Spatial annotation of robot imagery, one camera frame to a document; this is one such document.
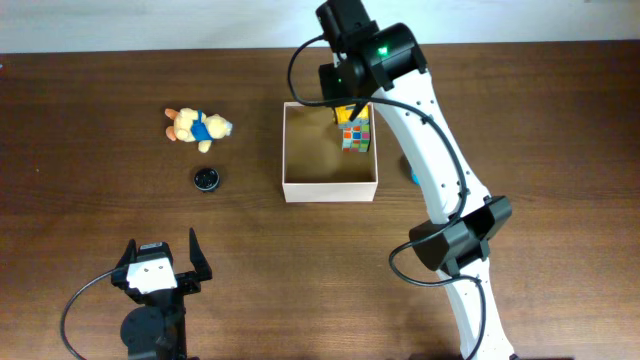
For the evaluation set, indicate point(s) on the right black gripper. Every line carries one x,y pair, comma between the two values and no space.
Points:
357,111

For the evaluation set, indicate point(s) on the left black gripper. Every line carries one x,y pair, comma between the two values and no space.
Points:
191,281

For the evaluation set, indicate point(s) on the yellow grey toy truck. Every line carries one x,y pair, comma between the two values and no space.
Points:
351,116

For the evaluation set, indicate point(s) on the multicoloured puzzle cube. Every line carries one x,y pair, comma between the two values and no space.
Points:
356,139

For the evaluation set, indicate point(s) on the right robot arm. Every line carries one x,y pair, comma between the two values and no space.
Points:
387,68

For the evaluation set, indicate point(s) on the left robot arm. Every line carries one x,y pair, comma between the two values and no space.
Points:
156,329

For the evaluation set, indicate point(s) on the beige cardboard box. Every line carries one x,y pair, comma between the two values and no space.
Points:
314,166

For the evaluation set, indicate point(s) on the black round speaker puck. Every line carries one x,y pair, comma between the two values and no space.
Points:
207,180

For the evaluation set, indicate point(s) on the blue toy ball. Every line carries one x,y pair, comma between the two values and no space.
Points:
414,177

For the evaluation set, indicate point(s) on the yellow plush bear toy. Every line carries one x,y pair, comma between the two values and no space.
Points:
194,126

